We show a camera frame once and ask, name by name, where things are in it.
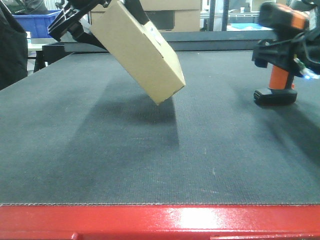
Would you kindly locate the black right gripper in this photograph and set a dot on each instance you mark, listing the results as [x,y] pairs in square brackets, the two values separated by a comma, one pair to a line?
[298,54]

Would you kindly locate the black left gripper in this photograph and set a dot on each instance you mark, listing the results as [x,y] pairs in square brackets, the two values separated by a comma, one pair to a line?
[69,19]

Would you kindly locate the orange black barcode scanner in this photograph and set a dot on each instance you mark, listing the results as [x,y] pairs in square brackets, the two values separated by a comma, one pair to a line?
[286,23]

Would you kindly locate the tan cardboard package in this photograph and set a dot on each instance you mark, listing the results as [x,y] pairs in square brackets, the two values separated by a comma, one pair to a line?
[156,68]

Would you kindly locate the large upper cardboard box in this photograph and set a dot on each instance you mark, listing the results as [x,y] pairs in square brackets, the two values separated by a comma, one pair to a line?
[166,5]

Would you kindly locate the lower cardboard box black print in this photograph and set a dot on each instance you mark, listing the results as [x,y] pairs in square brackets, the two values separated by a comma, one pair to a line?
[163,20]

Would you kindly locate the white barcode label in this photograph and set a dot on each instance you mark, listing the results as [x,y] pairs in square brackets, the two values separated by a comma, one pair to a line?
[156,35]

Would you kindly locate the blue tray background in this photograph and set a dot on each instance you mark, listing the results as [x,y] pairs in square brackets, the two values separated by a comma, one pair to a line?
[235,27]

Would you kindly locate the blue plastic bin background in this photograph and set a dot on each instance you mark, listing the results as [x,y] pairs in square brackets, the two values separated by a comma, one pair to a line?
[37,24]

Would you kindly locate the person in black clothing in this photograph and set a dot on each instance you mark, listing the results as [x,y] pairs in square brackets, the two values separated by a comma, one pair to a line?
[13,49]

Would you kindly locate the red metal conveyor table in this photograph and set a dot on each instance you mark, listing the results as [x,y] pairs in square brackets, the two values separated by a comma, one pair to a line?
[160,222]

